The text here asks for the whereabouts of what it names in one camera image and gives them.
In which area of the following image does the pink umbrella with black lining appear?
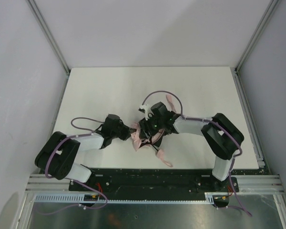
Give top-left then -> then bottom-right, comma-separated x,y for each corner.
131,93 -> 178,168

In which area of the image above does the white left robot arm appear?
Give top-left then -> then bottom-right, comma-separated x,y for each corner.
34,114 -> 136,183

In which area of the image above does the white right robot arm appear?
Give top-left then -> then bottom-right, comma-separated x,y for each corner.
139,102 -> 245,181

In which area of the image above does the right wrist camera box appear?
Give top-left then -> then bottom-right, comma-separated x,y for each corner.
139,104 -> 152,120

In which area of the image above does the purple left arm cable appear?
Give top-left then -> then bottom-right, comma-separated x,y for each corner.
44,116 -> 103,179

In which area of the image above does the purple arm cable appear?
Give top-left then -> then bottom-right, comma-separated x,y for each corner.
44,116 -> 103,179
143,90 -> 243,187

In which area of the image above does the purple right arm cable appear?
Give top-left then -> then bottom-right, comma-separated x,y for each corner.
143,90 -> 243,187

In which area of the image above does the black mounting base plate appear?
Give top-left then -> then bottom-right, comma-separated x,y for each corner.
69,168 -> 239,200

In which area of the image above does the aluminium side rail right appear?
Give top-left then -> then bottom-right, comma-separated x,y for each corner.
231,68 -> 266,168

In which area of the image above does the white slotted cable duct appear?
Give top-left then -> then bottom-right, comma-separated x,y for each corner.
34,193 -> 229,205

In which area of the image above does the aluminium frame post left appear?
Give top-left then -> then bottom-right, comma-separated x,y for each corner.
26,0 -> 71,75

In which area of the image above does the aluminium frame post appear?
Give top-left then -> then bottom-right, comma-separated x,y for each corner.
26,0 -> 71,75
235,0 -> 281,73

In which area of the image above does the aluminium frame post right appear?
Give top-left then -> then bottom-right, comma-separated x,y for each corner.
235,0 -> 281,73

